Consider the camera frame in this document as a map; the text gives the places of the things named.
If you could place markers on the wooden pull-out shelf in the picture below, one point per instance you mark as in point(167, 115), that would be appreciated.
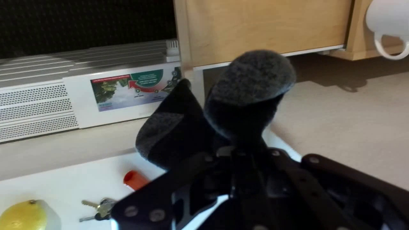
point(264, 26)

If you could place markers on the black sock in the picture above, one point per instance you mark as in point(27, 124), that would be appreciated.
point(238, 102)

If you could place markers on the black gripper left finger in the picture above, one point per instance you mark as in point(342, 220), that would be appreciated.
point(170, 199)

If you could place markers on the white mug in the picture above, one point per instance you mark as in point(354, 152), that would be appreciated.
point(390, 20)

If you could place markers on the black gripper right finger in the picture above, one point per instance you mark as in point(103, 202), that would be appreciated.
point(324, 195)

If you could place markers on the wooden side table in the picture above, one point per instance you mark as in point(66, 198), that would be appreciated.
point(362, 42)

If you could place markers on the silver keys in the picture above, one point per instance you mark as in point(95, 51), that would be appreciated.
point(103, 208)

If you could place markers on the white wall heater unit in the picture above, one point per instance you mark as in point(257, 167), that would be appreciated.
point(64, 93)

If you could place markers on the yellow lemon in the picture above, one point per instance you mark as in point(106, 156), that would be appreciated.
point(26, 216)

